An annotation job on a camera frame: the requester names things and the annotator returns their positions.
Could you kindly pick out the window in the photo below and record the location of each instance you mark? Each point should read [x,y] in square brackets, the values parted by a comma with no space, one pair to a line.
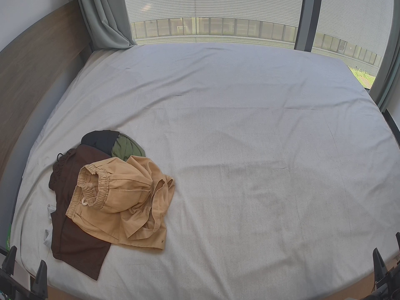
[218,5]

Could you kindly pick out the bed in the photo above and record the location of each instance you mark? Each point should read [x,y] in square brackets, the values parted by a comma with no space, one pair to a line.
[234,130]

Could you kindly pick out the grey-green curtain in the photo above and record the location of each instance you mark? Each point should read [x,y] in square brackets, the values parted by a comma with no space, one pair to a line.
[100,17]

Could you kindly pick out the black garment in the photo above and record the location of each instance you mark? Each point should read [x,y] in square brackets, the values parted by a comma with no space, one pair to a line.
[97,141]

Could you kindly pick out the tan shorts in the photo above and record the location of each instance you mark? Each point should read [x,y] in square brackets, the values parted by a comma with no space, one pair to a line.
[125,198]

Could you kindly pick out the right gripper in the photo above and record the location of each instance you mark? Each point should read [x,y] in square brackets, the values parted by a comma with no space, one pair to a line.
[389,287]

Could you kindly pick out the green garment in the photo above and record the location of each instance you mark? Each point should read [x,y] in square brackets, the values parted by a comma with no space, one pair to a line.
[126,148]

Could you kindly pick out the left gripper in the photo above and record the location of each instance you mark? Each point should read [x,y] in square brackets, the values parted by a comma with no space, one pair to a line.
[12,289]

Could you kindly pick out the brown shorts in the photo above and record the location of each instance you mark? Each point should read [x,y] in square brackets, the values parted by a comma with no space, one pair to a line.
[75,248]

